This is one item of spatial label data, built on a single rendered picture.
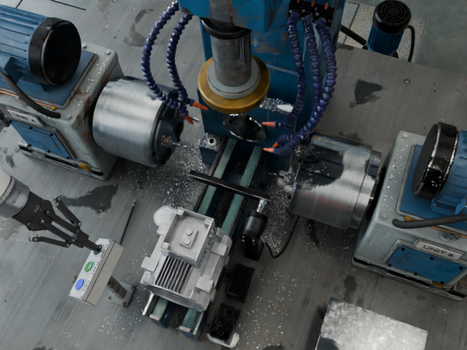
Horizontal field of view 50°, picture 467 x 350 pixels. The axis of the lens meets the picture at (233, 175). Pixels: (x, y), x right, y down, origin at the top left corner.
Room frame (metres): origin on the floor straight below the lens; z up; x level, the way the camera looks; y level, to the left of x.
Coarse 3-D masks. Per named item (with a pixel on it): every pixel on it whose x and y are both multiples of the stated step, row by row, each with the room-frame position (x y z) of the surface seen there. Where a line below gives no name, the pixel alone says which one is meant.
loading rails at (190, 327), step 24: (216, 168) 0.74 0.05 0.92; (264, 168) 0.77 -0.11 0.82; (216, 192) 0.66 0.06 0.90; (264, 192) 0.68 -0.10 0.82; (240, 216) 0.57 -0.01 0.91; (216, 288) 0.36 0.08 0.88; (144, 312) 0.31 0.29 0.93; (168, 312) 0.31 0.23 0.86; (192, 312) 0.30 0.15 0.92; (192, 336) 0.24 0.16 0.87
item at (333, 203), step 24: (312, 144) 0.65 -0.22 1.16; (336, 144) 0.65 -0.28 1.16; (360, 144) 0.65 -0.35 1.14; (312, 168) 0.59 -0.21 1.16; (336, 168) 0.58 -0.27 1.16; (360, 168) 0.57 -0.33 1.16; (312, 192) 0.53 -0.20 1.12; (336, 192) 0.52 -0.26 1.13; (360, 192) 0.51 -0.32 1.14; (312, 216) 0.50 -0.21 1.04; (336, 216) 0.48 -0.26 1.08; (360, 216) 0.47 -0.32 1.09
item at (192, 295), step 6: (216, 228) 0.47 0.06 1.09; (216, 234) 0.46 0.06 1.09; (222, 234) 0.46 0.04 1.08; (144, 276) 0.37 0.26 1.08; (150, 276) 0.36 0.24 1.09; (144, 282) 0.35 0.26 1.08; (150, 282) 0.35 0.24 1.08; (156, 294) 0.35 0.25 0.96; (192, 294) 0.30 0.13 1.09; (198, 294) 0.30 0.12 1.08; (192, 300) 0.29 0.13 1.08
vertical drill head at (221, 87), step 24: (216, 0) 0.73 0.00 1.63; (216, 24) 0.74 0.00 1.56; (216, 48) 0.74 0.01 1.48; (240, 48) 0.73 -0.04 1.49; (216, 72) 0.75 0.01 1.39; (240, 72) 0.73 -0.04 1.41; (264, 72) 0.78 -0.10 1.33; (216, 96) 0.72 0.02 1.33; (240, 96) 0.71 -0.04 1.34; (264, 96) 0.71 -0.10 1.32
